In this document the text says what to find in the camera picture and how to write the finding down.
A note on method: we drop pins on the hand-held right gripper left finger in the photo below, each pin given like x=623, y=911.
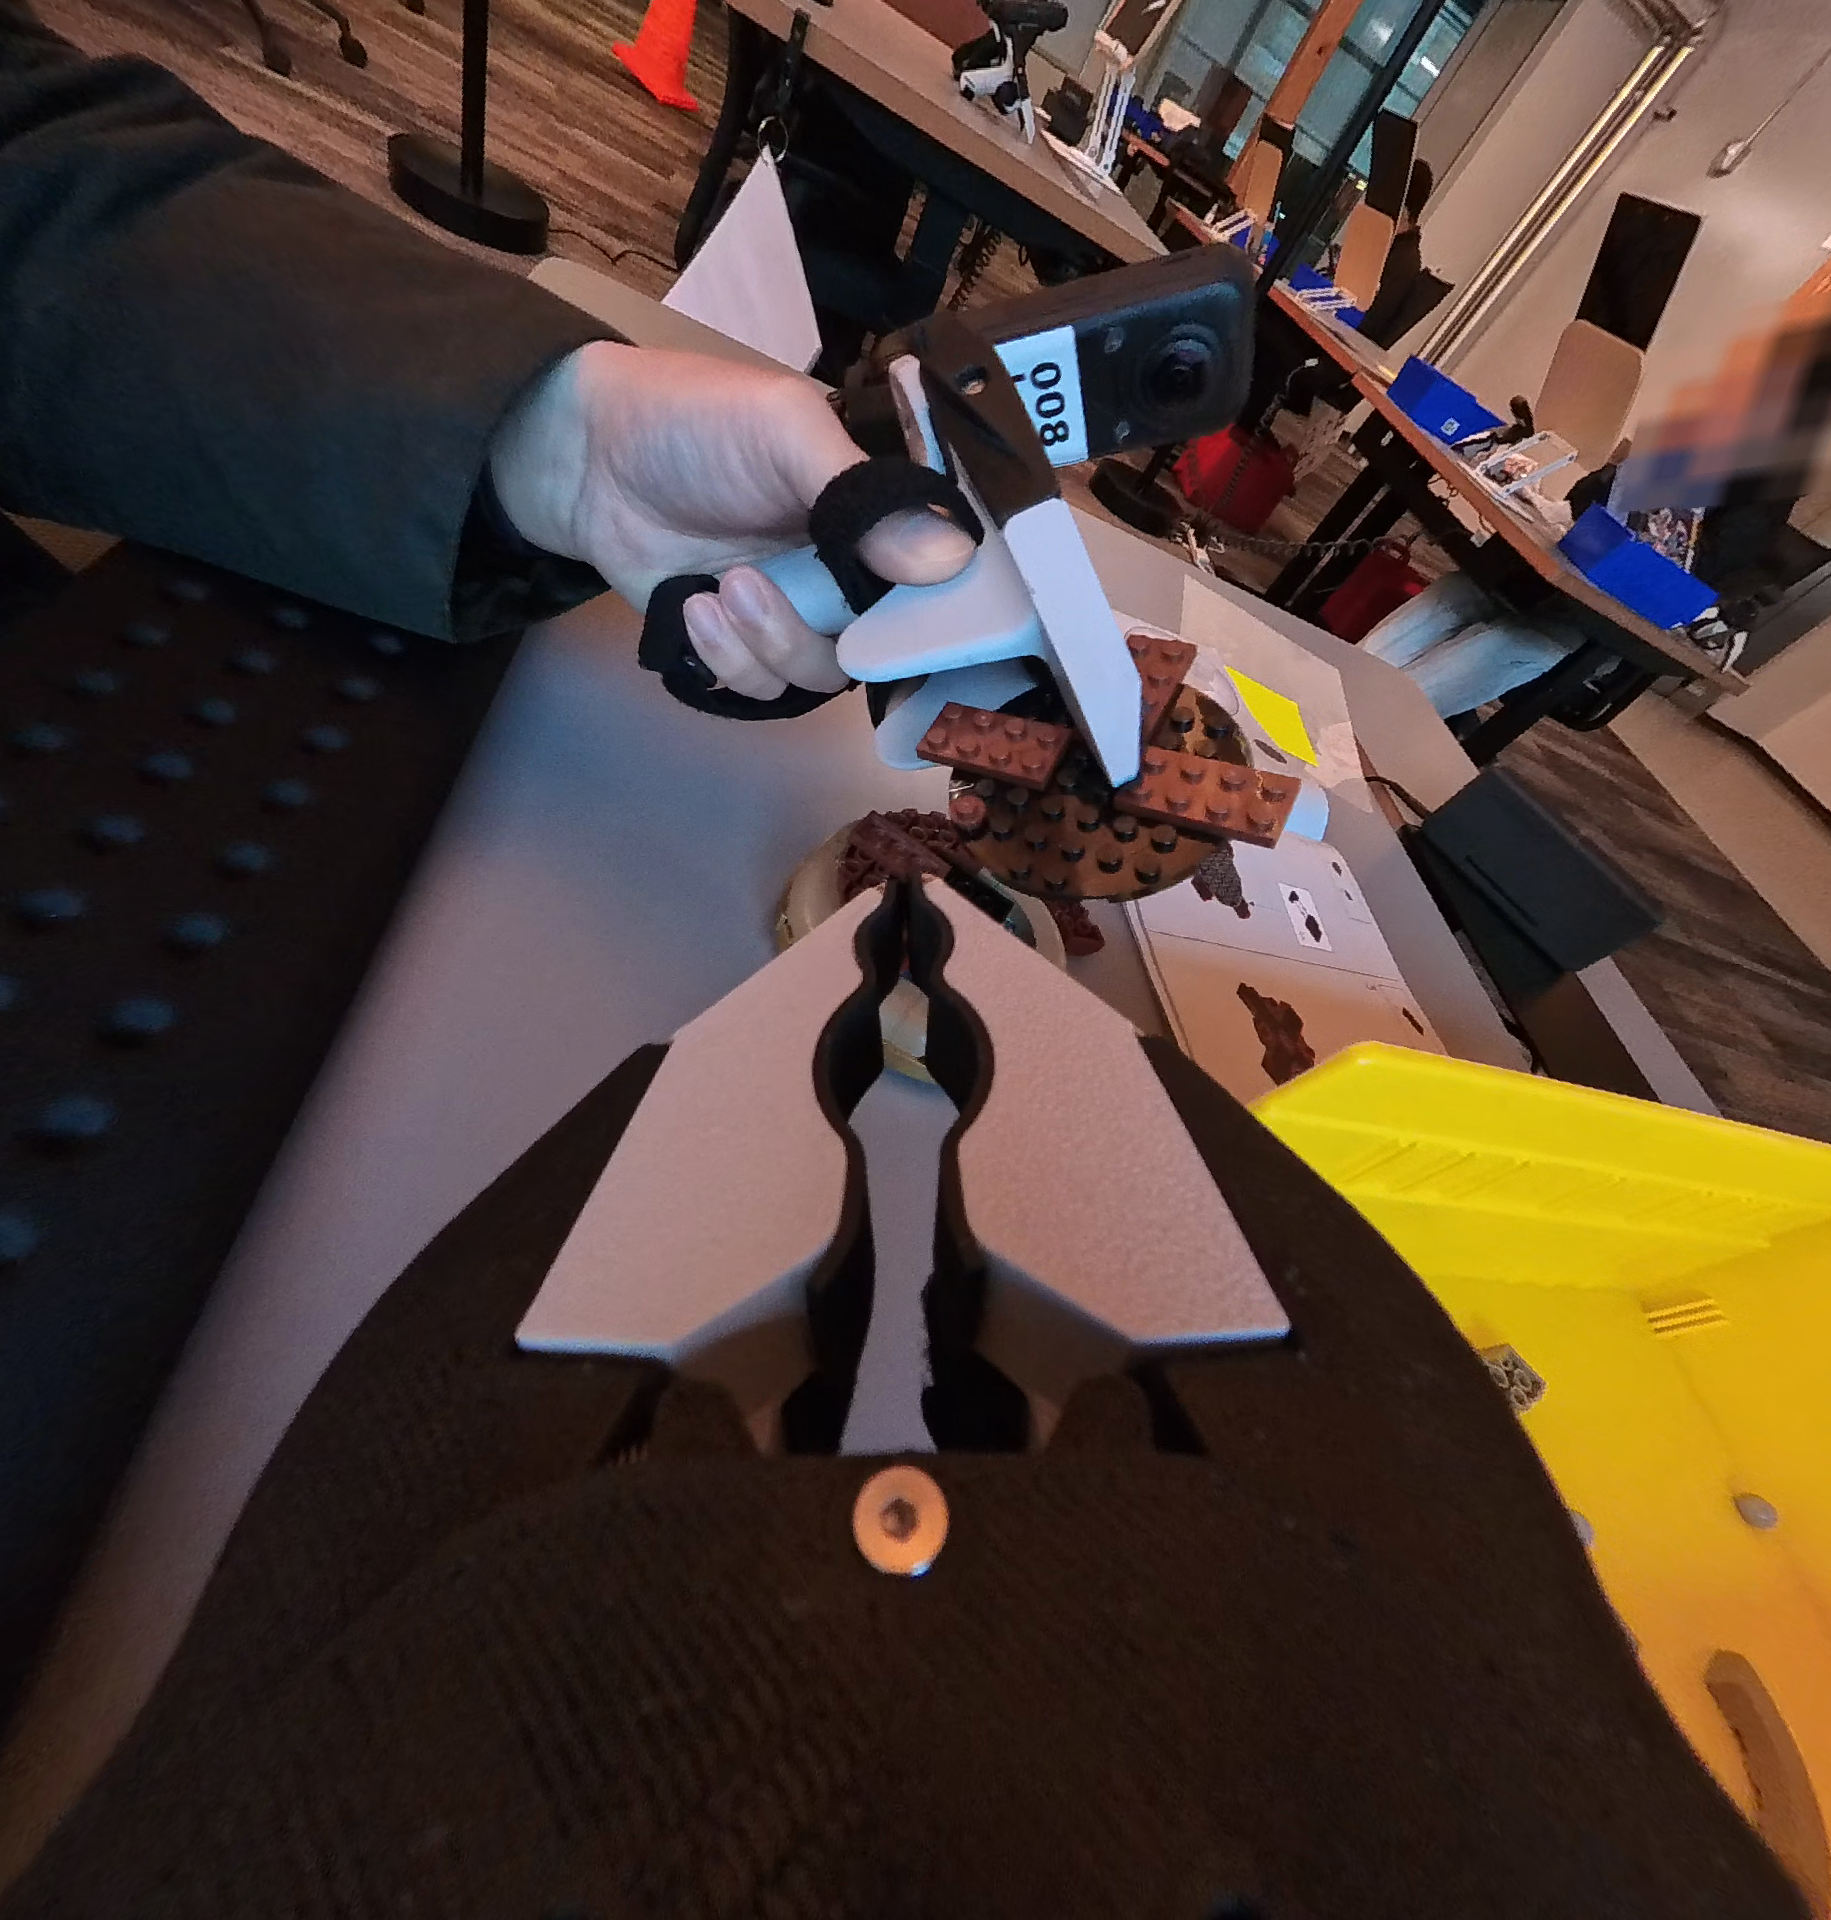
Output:
x=691, y=1201

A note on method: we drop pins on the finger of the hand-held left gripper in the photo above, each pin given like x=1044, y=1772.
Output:
x=909, y=735
x=1073, y=631

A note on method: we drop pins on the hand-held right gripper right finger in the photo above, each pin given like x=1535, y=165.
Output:
x=1127, y=1201

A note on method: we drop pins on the tan brick pot base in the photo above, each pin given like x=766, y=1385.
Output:
x=894, y=847

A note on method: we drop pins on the round brown brick plate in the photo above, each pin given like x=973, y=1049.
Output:
x=1097, y=840

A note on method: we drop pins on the yellow plastic bin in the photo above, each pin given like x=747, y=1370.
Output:
x=1605, y=1201

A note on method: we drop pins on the person's left forearm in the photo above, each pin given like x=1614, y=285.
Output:
x=182, y=330

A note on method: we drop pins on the person's left hand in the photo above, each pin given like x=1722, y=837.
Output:
x=647, y=450

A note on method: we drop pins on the red storage bin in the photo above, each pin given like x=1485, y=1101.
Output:
x=1232, y=481
x=1373, y=591

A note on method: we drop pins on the yellow sticky note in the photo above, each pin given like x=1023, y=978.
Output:
x=1272, y=717

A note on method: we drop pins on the grey table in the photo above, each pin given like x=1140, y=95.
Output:
x=977, y=136

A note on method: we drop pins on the instruction booklet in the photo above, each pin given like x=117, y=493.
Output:
x=1276, y=961

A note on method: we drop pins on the blue storage bin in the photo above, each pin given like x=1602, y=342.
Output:
x=1440, y=396
x=1635, y=561

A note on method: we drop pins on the white paper sheet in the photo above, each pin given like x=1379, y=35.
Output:
x=751, y=285

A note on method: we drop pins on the pile of small brown bricks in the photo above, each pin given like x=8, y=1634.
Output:
x=1512, y=1372

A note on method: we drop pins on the long wooden table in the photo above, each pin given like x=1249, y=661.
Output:
x=1523, y=526

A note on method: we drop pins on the black power box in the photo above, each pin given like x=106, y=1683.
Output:
x=1530, y=885

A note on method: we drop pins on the orange traffic cone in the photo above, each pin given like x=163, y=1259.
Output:
x=658, y=51

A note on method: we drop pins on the black pole stand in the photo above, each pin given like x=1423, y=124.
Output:
x=466, y=186

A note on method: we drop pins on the tan arch brick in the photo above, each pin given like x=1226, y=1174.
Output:
x=1769, y=1756

